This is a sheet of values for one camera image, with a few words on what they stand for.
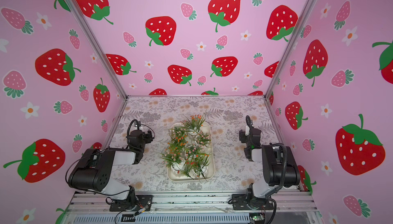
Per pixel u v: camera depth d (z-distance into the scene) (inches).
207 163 33.7
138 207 28.7
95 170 18.2
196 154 29.1
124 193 23.8
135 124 30.7
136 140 28.0
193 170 30.1
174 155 29.3
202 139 32.3
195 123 35.8
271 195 21.2
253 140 28.6
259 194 23.7
